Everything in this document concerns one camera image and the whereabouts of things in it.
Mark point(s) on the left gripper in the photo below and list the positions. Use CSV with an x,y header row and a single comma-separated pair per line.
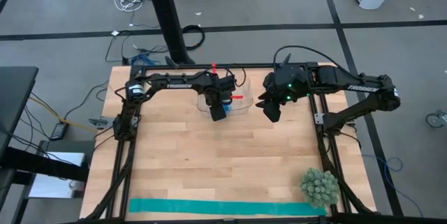
x,y
220,86

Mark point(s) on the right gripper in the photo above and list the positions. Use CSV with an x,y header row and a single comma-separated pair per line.
x,y
286,84

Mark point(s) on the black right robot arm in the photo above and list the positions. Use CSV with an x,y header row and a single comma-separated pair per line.
x,y
349,84

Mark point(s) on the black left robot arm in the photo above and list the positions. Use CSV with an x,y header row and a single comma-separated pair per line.
x,y
164,82

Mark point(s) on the teal elastic bandage strip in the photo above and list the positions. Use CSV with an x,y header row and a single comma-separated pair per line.
x,y
227,207

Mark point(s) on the clear plastic bin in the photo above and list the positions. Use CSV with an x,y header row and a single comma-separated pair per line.
x,y
244,102

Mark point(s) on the black tower fan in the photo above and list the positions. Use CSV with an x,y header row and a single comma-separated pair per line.
x,y
167,14

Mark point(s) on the artificial green plant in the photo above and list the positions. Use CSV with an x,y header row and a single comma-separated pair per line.
x,y
319,187

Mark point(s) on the black power adapter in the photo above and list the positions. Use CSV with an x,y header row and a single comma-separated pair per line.
x,y
58,131

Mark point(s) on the caster wheel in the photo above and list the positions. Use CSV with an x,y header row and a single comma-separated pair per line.
x,y
436,119

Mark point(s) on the white plastic box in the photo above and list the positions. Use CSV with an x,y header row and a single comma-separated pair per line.
x,y
59,159

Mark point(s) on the black desk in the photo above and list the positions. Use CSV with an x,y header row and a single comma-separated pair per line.
x,y
15,95

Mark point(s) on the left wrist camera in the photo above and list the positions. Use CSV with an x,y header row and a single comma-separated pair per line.
x,y
218,112

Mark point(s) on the black aluminium table frame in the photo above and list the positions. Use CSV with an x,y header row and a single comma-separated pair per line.
x,y
327,157

